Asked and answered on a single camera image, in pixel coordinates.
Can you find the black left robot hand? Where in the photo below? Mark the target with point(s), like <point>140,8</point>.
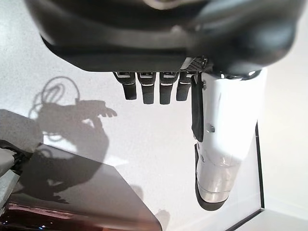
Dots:
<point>149,36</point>

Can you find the dark brown glossy stool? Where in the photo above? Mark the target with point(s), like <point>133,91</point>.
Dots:
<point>96,197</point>

